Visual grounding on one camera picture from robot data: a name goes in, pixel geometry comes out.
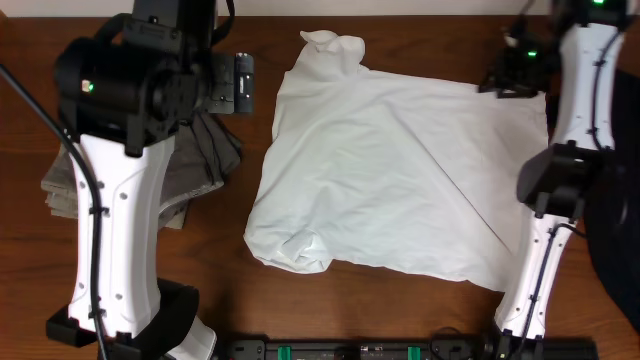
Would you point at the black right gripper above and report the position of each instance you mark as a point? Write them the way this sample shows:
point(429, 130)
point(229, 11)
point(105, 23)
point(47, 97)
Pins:
point(503, 79)

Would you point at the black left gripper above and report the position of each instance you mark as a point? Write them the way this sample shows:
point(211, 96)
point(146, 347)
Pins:
point(220, 83)

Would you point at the white printed t-shirt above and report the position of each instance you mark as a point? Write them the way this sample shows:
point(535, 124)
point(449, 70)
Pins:
point(413, 174)

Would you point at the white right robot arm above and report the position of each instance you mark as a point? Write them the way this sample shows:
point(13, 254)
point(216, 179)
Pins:
point(556, 184)

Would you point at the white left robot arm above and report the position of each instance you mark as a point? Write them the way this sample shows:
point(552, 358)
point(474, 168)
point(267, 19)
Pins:
point(123, 105)

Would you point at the folded grey shorts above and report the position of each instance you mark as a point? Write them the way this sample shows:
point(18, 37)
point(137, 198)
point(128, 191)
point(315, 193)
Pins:
point(205, 154)

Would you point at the black garment with red trim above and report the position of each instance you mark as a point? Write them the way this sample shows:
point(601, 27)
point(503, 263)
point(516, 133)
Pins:
point(611, 220)

